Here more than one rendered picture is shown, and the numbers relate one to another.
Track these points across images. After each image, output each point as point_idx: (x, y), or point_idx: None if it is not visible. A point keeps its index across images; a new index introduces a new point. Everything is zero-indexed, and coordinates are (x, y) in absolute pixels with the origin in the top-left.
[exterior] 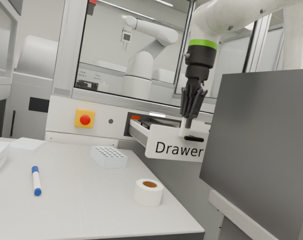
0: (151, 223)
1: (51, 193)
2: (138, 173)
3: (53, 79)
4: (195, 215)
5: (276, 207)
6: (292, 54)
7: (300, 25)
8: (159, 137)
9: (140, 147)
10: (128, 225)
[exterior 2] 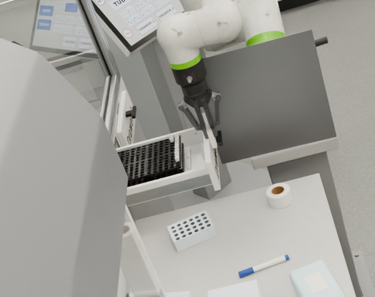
0: (315, 197)
1: (282, 253)
2: (222, 208)
3: None
4: None
5: (313, 125)
6: None
7: None
8: (213, 165)
9: (128, 209)
10: (319, 208)
